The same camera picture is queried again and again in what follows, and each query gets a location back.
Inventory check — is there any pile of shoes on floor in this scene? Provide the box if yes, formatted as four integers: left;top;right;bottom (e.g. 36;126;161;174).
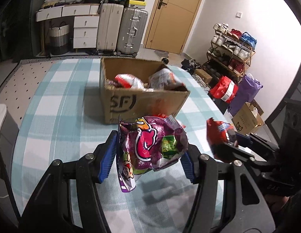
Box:
181;58;202;75

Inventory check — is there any silver suitcase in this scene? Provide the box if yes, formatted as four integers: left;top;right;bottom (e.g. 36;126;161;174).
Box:
116;7;148;57

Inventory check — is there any purple grape snack bag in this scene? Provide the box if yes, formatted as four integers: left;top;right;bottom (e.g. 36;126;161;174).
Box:
106;79;121;88

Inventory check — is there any person's right hand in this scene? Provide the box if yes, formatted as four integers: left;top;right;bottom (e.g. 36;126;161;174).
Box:
264;193;301;214

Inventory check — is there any red gift bag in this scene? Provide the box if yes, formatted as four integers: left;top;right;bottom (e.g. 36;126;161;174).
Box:
209;76;238;104

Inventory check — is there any cardboard SF express box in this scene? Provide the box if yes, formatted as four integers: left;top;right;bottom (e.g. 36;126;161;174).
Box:
99;57;190;124

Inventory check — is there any woven laundry basket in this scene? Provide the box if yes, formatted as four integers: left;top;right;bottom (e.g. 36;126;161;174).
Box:
49;21;70;55

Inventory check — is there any red orange cookie packet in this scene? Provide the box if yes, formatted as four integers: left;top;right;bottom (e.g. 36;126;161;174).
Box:
205;117;238;159

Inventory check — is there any wooden door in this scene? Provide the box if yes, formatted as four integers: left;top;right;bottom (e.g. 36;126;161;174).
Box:
144;0;202;54

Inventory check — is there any beige suitcase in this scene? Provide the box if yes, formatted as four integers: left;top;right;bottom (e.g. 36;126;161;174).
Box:
96;3;124;52

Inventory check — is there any white drawer desk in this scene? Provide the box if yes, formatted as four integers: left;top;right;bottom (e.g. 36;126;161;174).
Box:
36;4;100;56

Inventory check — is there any shoe rack with shoes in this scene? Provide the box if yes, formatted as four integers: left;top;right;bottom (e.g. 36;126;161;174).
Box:
206;23;257;84

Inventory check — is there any small cardboard box on floor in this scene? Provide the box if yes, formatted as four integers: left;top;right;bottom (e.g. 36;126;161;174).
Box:
232;103;264;135

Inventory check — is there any white red noodle snack bag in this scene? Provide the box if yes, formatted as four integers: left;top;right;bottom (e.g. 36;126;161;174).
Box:
149;68;184;90

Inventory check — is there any silver purple snack bag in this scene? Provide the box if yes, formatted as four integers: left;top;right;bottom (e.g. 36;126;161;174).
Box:
116;115;188;193

